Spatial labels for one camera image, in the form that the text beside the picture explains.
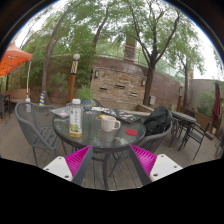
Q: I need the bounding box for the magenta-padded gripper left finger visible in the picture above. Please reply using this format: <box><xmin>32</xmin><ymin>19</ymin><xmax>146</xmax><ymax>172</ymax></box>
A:
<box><xmin>43</xmin><ymin>144</ymin><xmax>95</xmax><ymax>187</ymax></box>

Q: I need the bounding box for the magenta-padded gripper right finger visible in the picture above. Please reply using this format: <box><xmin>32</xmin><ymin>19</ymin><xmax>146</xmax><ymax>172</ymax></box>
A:
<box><xmin>128</xmin><ymin>143</ymin><xmax>184</xmax><ymax>187</ymax></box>

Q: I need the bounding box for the clear white-capped drink bottle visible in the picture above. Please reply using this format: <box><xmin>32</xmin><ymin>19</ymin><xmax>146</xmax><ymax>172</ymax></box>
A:
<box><xmin>68</xmin><ymin>98</ymin><xmax>83</xmax><ymax>138</ymax></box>

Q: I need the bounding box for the grey chair holding backpack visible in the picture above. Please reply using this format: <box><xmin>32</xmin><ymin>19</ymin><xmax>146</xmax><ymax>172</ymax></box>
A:
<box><xmin>137</xmin><ymin>120</ymin><xmax>174</xmax><ymax>155</ymax></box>

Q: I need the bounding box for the flat round red coaster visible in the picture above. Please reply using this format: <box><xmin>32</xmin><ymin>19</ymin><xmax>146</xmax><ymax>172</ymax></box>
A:
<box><xmin>125</xmin><ymin>128</ymin><xmax>139</xmax><ymax>137</ymax></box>

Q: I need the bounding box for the black backpack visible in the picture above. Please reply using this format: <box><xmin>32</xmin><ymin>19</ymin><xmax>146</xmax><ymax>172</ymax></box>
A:
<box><xmin>143</xmin><ymin>105</ymin><xmax>174</xmax><ymax>136</ymax></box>

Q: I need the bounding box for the white ribbed mug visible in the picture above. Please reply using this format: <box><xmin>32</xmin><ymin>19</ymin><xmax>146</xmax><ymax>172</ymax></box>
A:
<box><xmin>100</xmin><ymin>114</ymin><xmax>122</xmax><ymax>133</ymax></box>

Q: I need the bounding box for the black laptop with stickers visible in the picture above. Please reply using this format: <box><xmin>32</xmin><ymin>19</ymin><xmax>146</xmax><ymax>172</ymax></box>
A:
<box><xmin>90</xmin><ymin>106</ymin><xmax>144</xmax><ymax>125</ymax></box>

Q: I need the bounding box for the black metal folding chair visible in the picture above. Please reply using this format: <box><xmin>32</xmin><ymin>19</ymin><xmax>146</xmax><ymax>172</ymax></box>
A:
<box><xmin>178</xmin><ymin>121</ymin><xmax>212</xmax><ymax>161</ymax></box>

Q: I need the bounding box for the grey woven patio chair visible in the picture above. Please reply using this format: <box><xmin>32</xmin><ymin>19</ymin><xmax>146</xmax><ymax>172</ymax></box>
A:
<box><xmin>14</xmin><ymin>101</ymin><xmax>64</xmax><ymax>168</ymax></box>

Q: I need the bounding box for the dark round patio table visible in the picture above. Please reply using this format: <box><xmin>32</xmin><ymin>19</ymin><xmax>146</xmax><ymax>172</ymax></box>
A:
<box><xmin>171</xmin><ymin>110</ymin><xmax>198</xmax><ymax>135</ymax></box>

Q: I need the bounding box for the potted green plant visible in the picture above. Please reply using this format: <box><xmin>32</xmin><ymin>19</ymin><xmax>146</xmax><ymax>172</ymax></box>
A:
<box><xmin>77</xmin><ymin>84</ymin><xmax>95</xmax><ymax>110</ymax></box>

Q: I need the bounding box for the blue yellow striped cone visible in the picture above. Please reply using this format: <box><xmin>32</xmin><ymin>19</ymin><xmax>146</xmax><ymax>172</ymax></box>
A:
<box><xmin>38</xmin><ymin>90</ymin><xmax>46</xmax><ymax>107</ymax></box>

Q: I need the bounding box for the dark forked tree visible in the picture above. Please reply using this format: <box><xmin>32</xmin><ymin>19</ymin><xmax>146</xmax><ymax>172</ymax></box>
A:
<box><xmin>113</xmin><ymin>0</ymin><xmax>208</xmax><ymax>107</ymax></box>

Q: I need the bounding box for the closed maroon umbrella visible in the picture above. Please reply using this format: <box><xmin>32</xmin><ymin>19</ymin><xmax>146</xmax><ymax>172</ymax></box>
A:
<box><xmin>212</xmin><ymin>80</ymin><xmax>223</xmax><ymax>126</ymax></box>

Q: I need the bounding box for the leaning pale-trunked tree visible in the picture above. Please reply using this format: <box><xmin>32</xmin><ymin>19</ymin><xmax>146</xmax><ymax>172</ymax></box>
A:
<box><xmin>40</xmin><ymin>0</ymin><xmax>111</xmax><ymax>103</ymax></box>

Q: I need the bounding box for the orange canopy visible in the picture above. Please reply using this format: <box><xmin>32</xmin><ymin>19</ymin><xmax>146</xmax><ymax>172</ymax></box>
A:
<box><xmin>0</xmin><ymin>42</ymin><xmax>34</xmax><ymax>78</ymax></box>

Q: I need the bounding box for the brown globe-topped lamp post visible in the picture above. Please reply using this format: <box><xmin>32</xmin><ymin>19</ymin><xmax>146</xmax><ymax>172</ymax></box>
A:
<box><xmin>67</xmin><ymin>53</ymin><xmax>81</xmax><ymax>103</ymax></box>

